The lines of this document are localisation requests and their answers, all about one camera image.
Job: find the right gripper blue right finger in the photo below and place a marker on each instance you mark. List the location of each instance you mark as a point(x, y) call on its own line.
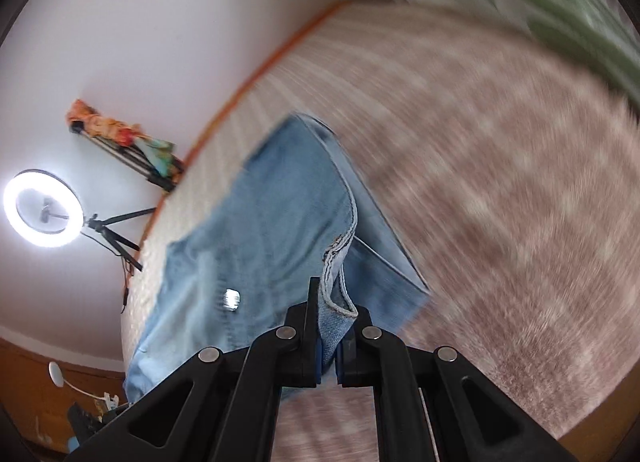
point(352, 363)

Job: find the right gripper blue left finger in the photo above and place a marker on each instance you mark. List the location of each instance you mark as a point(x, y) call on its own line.
point(303, 363)

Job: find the light blue denim pants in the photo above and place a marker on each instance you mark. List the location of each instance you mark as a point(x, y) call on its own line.
point(297, 211)

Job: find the small black tripod stand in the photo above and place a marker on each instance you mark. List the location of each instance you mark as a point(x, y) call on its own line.
point(123, 247)

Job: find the pink checkered bed blanket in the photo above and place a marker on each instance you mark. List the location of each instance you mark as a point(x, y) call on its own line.
point(512, 178)

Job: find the white desk lamp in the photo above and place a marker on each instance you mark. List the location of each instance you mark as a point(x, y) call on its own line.
point(96, 386)

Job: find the folded silver tripod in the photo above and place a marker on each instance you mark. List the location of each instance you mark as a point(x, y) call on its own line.
point(132, 157)

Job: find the white ring light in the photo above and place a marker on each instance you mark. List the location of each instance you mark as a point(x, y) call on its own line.
point(42, 209)

